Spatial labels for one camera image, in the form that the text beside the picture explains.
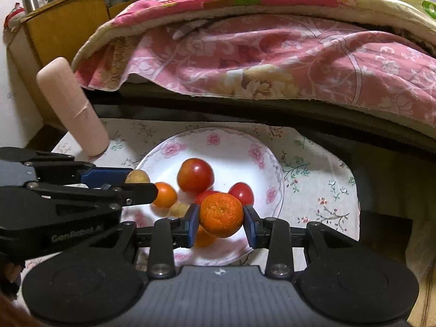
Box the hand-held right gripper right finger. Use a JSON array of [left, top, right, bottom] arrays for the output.
[[243, 204, 359, 278]]

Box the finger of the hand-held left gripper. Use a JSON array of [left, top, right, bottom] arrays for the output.
[[28, 183, 159, 212], [23, 156, 134, 189]]

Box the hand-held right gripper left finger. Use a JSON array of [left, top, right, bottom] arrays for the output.
[[82, 204, 200, 278]]

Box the tan longan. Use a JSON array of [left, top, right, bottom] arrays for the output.
[[125, 169, 151, 184], [167, 202, 190, 219]]

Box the smooth orange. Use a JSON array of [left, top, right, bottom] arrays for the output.
[[194, 225, 219, 249]]

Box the small orange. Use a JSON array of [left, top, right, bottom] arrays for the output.
[[150, 182, 178, 209]]

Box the rough-skinned mandarin orange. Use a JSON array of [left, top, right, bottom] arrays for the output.
[[199, 192, 244, 239]]

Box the oval red cherry tomato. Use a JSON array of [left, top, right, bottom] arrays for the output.
[[194, 190, 222, 205]]

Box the round bright red tomato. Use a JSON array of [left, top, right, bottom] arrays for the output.
[[228, 182, 255, 207]]

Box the large dark red tomato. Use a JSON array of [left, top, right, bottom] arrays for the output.
[[177, 158, 215, 194]]

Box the white floral-rimmed plate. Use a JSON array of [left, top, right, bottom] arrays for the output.
[[131, 128, 286, 268]]

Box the person's left hand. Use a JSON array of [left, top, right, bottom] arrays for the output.
[[0, 257, 23, 300]]

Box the pink ribbed cylinder bottle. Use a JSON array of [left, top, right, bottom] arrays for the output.
[[36, 57, 110, 158]]

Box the floral tablecloth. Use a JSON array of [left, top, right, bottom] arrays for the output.
[[25, 119, 362, 274]]

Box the wooden cabinet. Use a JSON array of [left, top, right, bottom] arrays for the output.
[[8, 0, 205, 131]]

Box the pink floral bedsheet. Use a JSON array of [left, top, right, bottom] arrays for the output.
[[75, 16, 436, 128]]

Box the white cloth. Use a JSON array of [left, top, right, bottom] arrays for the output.
[[405, 211, 436, 281]]

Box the red and white plush toy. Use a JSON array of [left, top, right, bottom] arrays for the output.
[[3, 3, 25, 30]]

